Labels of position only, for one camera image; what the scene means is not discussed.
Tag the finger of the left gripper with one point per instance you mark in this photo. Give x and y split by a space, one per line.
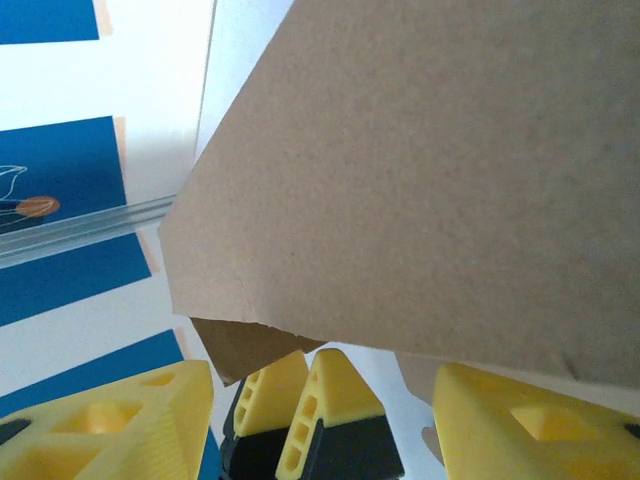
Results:
265 400
335 395

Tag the blue floral wall poster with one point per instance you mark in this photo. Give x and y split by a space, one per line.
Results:
60 285
100 370
45 20
60 160

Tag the left aluminium corner post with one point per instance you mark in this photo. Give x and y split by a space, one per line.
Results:
75 232

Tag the brown cardboard paper box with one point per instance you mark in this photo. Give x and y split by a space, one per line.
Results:
400 175

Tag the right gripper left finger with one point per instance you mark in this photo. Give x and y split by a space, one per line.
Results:
125 440

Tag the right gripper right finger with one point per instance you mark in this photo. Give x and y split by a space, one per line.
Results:
500 440

